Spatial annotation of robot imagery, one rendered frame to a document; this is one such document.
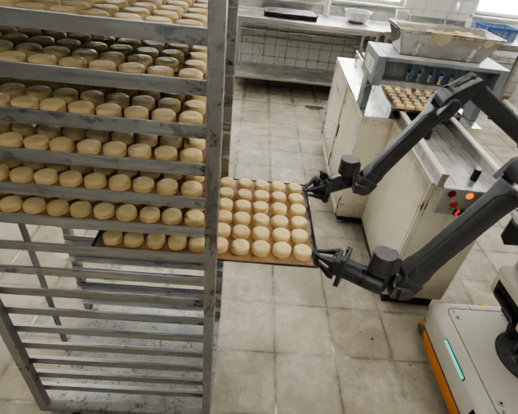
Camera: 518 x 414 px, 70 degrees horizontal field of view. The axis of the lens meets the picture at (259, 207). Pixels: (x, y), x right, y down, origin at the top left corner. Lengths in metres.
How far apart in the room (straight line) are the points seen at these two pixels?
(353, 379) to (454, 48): 1.80
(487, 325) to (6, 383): 2.17
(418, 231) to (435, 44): 1.02
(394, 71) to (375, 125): 0.31
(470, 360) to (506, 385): 0.15
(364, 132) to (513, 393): 1.47
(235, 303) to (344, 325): 0.60
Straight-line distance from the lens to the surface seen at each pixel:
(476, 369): 1.93
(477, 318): 2.12
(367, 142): 2.42
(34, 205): 1.07
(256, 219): 1.10
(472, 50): 2.46
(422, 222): 1.94
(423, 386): 2.12
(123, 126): 0.81
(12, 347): 1.45
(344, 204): 2.65
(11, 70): 0.85
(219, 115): 0.72
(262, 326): 2.05
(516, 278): 1.68
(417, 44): 2.34
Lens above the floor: 1.66
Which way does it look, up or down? 37 degrees down
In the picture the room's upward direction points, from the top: 7 degrees clockwise
